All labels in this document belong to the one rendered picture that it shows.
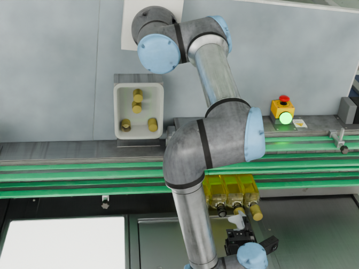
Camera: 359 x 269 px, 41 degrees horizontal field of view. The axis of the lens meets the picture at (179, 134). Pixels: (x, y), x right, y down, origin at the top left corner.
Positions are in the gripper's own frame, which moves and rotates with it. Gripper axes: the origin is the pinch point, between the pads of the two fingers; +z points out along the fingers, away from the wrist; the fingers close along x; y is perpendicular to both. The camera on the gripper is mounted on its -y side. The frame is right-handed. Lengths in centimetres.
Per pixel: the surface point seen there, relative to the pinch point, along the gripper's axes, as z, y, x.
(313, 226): 12.0, -32.3, 16.3
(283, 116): 31.7, -20.8, -20.2
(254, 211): 1.9, -4.6, -1.2
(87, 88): 42, 50, -28
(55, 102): 42, 62, -23
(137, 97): 35, 33, -27
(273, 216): 18.3, -18.4, 16.2
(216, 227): 9.7, 5.5, 12.6
